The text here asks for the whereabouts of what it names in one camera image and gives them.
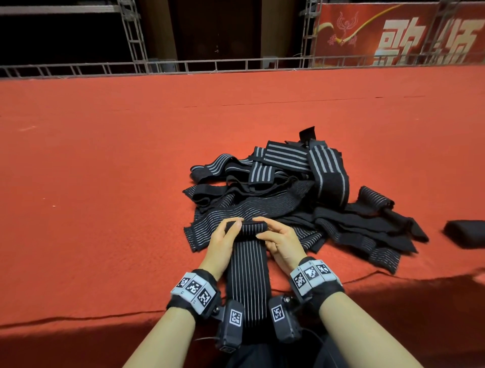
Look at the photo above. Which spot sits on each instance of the person's right hand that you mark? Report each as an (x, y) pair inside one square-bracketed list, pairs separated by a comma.
[(282, 241)]

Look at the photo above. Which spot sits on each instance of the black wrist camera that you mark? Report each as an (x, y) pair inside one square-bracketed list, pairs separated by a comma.
[(231, 322), (283, 315)]

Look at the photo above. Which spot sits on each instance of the person's left hand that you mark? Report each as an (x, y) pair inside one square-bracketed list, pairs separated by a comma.
[(220, 244)]

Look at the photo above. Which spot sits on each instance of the tiered bleacher seats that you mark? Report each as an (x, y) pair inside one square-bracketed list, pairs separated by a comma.
[(53, 10)]

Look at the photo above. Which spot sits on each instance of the dark brown door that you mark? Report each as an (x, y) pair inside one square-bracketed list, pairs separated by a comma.
[(216, 30)]

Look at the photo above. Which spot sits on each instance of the metal truss column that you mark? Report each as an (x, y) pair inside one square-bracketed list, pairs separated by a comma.
[(136, 34), (309, 34), (445, 26)]

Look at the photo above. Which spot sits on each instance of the black trousers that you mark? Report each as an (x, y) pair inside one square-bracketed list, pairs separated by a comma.
[(280, 358)]

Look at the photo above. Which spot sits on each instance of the person's left forearm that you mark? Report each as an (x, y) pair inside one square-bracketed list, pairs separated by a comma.
[(163, 341)]

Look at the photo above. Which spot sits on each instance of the metal railing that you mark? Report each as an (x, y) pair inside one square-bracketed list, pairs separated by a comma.
[(227, 64)]

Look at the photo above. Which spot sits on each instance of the red banner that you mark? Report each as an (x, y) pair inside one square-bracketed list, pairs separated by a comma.
[(394, 34)]

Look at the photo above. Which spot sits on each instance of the person's right forearm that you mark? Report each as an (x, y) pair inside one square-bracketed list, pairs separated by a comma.
[(364, 333)]

